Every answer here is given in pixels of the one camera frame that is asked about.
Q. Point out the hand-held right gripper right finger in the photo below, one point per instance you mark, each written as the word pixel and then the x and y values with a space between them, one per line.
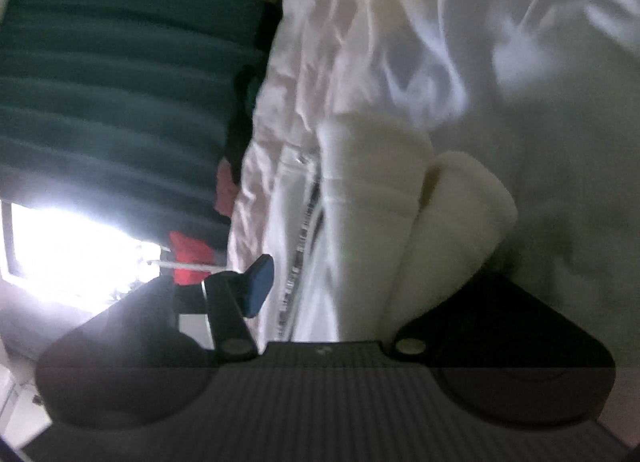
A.
pixel 452 313

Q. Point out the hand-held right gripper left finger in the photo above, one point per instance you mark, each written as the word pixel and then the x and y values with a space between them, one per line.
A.
pixel 260 283

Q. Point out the white garment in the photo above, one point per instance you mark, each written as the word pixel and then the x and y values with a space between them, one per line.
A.
pixel 365 222

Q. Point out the white cloth with striped trim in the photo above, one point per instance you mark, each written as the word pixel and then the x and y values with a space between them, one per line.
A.
pixel 295 222

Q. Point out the thin white rod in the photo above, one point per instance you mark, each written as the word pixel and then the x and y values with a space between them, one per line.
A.
pixel 190 266

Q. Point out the red cloth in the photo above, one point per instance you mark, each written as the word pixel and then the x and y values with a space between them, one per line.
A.
pixel 189 254

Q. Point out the pink cloth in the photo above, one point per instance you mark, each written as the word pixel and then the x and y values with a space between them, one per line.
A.
pixel 227 187

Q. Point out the bright window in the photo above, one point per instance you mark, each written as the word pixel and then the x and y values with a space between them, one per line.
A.
pixel 70 252

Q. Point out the pale pink wrinkled bedsheet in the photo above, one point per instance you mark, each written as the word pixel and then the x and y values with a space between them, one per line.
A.
pixel 325 42

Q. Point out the dark teal curtain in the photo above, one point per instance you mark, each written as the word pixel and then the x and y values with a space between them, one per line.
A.
pixel 115 72

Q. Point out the white crumpled blanket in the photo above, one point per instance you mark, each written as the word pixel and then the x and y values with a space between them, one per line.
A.
pixel 550 67

